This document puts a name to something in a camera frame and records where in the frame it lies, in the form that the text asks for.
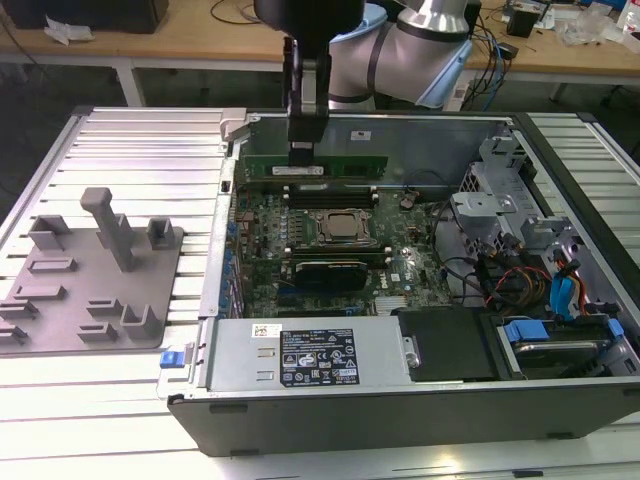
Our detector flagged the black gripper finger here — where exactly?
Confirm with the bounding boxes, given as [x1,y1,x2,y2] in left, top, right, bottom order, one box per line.
[282,37,334,167]

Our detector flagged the black RAM slot bank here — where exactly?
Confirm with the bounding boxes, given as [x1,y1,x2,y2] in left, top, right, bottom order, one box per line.
[283,242,392,266]
[282,182,380,210]

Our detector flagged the white case latch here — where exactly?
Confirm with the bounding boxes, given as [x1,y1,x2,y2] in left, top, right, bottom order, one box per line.
[219,110,249,142]

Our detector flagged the silver CPU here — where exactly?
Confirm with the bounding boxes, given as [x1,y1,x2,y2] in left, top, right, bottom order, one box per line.
[327,212,369,238]

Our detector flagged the CPU socket with metal cover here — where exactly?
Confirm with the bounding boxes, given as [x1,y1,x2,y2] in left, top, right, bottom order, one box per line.
[310,207,380,246]

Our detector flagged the wooden desk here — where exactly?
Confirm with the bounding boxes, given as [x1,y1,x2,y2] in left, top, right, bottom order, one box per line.
[0,0,640,109]

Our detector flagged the black graphics card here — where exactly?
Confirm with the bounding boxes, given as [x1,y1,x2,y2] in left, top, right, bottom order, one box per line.
[291,257,370,292]

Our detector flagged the green motherboard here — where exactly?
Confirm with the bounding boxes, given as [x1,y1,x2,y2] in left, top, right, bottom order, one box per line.
[229,183,451,319]

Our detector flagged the silver metal drive cage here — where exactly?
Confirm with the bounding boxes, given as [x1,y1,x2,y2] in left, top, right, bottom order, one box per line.
[448,133,540,251]

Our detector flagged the silver chipset heatsink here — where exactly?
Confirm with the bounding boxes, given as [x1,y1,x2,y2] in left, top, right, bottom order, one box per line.
[373,296,410,317]

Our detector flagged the small black box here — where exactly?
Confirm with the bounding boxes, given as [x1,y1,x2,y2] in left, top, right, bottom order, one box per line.
[506,1,542,37]

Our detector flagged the black box on desk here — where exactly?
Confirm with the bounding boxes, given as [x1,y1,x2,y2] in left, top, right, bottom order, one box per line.
[8,0,169,35]

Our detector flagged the black power supply label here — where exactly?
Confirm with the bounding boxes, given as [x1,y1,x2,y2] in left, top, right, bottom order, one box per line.
[277,327,359,389]

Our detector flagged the silver power supply unit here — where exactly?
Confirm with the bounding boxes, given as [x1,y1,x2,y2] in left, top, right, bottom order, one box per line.
[205,316,417,392]

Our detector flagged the crumpled white paper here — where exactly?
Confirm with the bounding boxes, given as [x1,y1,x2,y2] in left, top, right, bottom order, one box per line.
[42,13,96,47]

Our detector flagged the black plastic shroud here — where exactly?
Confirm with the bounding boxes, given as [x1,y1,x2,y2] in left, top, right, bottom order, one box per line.
[398,306,504,384]

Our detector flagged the grey parts rack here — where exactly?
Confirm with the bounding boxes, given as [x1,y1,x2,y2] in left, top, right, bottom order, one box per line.
[0,187,185,359]

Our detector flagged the clear plastic bags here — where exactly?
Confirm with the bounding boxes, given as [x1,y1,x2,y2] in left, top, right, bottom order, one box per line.
[553,5,629,49]

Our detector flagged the black open PC case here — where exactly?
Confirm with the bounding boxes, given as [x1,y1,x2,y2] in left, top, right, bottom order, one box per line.
[158,110,640,457]

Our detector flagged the hard disk in blue carrier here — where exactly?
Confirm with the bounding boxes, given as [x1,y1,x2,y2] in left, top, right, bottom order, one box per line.
[497,315,624,380]

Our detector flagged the black wire bundle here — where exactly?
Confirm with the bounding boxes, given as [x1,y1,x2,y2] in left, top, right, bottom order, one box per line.
[409,169,489,304]

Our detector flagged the blue cable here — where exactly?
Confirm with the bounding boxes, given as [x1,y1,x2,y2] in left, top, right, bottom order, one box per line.
[483,27,507,109]

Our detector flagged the red and yellow power wires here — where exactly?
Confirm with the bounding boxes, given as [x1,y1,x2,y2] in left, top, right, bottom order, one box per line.
[485,265,554,304]

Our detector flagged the blue flat data wire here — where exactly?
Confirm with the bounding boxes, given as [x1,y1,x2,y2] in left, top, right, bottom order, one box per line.
[548,248,585,322]

